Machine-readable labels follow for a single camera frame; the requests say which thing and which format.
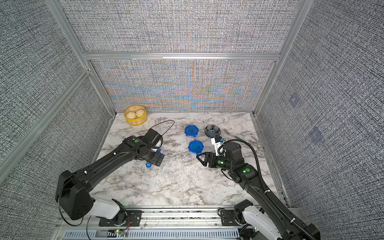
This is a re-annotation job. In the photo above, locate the aluminium front rail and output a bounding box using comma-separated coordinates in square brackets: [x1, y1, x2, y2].
[55, 206, 307, 240]

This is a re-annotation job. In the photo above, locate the clear plastic container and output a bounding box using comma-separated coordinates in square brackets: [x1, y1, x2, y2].
[187, 136, 197, 144]
[190, 152, 202, 162]

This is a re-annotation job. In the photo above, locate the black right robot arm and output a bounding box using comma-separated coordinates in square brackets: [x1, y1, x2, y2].
[196, 139, 321, 240]

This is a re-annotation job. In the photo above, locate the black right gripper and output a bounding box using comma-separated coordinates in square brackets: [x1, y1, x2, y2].
[197, 152, 236, 174]

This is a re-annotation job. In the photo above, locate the left cream dumpling bun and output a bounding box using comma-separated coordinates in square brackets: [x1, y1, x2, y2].
[125, 111, 137, 120]

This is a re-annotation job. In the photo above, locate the right cream dumpling bun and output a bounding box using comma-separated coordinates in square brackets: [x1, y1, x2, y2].
[135, 109, 146, 118]

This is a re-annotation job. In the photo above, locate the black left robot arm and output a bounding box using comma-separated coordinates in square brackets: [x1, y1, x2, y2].
[55, 129, 165, 226]

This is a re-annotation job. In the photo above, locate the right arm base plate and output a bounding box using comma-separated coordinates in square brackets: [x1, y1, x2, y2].
[218, 200, 254, 226]

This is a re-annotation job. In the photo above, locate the yellow bamboo steamer basket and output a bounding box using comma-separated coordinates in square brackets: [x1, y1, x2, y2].
[124, 105, 148, 126]

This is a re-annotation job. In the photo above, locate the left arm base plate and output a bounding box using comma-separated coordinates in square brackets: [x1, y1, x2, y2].
[99, 199, 143, 227]

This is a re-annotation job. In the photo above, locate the cream dumpling bun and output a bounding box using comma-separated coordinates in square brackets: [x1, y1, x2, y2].
[135, 109, 146, 118]
[125, 111, 137, 120]

